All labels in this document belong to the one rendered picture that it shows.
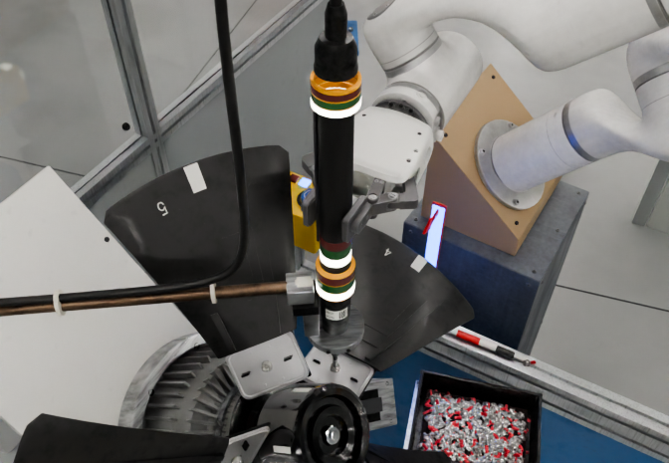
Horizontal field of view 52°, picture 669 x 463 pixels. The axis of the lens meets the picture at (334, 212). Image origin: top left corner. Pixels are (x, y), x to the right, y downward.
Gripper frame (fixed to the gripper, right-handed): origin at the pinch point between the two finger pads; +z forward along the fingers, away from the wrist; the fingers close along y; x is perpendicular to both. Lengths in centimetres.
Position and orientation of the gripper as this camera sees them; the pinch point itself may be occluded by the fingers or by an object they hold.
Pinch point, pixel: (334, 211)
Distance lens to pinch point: 69.7
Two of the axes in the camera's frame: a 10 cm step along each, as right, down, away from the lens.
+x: 0.0, -7.0, -7.1
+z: -4.8, 6.2, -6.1
